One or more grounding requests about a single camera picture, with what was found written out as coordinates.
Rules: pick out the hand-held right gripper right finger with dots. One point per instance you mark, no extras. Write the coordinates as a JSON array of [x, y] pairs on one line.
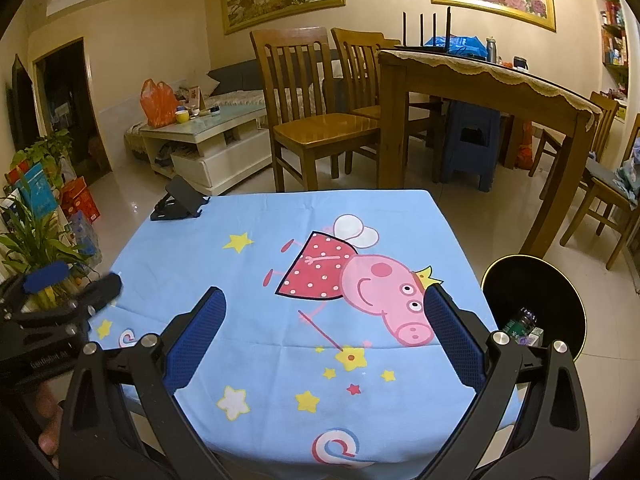
[[452, 340]]

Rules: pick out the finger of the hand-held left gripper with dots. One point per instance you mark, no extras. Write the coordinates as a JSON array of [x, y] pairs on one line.
[[45, 276], [102, 290]]

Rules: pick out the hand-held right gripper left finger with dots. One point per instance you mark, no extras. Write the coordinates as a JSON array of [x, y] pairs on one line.
[[197, 340]]

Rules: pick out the black trash bin gold rim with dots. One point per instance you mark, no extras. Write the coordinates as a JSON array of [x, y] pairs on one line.
[[530, 285]]

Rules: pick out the person's left hand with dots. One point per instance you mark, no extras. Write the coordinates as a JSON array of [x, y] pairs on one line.
[[50, 410]]

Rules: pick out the green potted plant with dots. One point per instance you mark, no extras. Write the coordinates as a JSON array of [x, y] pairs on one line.
[[35, 240]]

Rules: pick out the pack of water bottles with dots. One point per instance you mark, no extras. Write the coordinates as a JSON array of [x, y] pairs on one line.
[[85, 240]]

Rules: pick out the green label plastic bottle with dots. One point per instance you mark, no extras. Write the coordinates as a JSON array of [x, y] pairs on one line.
[[520, 322]]

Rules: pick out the blue cartoon pig tablecloth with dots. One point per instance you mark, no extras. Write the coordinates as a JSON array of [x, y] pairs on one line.
[[250, 285]]

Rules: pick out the red gift box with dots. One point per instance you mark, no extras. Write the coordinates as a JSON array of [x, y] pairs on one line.
[[80, 202]]

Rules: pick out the small pale green carton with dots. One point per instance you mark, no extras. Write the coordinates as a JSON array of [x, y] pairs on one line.
[[534, 337]]

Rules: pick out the blue gift box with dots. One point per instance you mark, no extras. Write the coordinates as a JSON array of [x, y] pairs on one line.
[[37, 190]]

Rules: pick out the black phone stand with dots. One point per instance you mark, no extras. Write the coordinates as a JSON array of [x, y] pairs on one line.
[[175, 200]]

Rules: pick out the flat screen television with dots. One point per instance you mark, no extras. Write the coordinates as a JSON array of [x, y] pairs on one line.
[[20, 105]]

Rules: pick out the white glass coffee table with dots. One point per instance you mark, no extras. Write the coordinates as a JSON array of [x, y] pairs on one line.
[[225, 160]]

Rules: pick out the wooden dining table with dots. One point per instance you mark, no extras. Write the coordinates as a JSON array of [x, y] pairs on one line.
[[550, 185]]

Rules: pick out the blue plastic stool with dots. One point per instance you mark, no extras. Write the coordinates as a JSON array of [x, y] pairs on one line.
[[470, 155]]

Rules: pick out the orange plastic bag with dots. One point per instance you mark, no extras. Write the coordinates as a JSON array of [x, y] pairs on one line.
[[157, 105]]

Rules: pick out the wooden chair with grey cushion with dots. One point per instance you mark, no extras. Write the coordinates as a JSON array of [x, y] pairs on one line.
[[600, 200]]

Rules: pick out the red box under table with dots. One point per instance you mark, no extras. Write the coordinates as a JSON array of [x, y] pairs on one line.
[[525, 147]]

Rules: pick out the small desk calendar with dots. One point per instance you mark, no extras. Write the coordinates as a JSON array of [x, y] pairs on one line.
[[195, 97]]

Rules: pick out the grey seat cushion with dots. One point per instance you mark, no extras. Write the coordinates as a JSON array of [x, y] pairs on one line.
[[602, 175]]

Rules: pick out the wooden slat-back chair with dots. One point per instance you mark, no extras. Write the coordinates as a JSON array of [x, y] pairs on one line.
[[320, 132], [595, 115], [360, 65]]

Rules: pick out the pile of clothes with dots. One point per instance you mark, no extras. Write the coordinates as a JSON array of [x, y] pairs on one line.
[[630, 170]]

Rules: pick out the grey sofa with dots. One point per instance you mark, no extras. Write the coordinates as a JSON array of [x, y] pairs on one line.
[[235, 80]]

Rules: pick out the beige lace table cover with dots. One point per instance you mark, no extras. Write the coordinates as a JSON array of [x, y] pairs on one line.
[[525, 82]]

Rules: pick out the dark mug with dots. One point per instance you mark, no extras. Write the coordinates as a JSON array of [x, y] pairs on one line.
[[520, 63]]

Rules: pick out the steel thermos bottle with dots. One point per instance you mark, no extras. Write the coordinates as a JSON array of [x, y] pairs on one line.
[[492, 50]]

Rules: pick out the black wifi router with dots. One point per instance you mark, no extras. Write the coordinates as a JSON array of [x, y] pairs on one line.
[[425, 47]]

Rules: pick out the blue plastic bag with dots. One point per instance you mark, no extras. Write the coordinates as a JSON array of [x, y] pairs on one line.
[[460, 45]]

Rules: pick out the wall shelf with goods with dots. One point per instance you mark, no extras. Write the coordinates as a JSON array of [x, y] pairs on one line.
[[614, 40]]

